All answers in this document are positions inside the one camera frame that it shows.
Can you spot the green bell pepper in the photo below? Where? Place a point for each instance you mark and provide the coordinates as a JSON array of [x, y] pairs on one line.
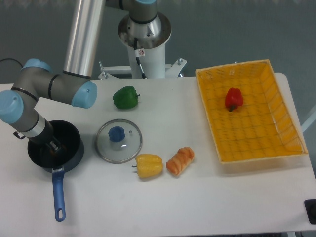
[[126, 98]]

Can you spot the red bell pepper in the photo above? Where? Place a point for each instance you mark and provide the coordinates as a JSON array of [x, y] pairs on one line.
[[234, 99]]

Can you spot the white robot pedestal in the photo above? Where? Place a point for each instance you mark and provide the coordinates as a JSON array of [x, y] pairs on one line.
[[145, 44]]

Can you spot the orange bread roll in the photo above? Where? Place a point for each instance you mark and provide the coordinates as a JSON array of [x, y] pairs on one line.
[[180, 161]]

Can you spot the brown egg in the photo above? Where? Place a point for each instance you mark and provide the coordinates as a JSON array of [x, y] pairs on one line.
[[61, 152]]

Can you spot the yellow plastic basket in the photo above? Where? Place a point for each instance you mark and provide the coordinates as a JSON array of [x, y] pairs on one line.
[[262, 127]]

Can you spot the yellow bell pepper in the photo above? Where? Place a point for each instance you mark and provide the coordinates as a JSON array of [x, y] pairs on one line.
[[148, 165]]

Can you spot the black device at table edge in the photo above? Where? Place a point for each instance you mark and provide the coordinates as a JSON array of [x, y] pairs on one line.
[[310, 206]]

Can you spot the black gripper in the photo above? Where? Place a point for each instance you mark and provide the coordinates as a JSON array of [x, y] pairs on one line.
[[40, 134]]

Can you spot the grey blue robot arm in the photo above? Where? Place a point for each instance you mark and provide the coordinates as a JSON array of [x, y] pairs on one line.
[[73, 86]]

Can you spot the dark pot blue handle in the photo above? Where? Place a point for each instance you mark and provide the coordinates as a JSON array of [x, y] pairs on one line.
[[68, 135]]

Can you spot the glass lid blue knob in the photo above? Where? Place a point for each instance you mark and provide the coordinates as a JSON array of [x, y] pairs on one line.
[[118, 141]]

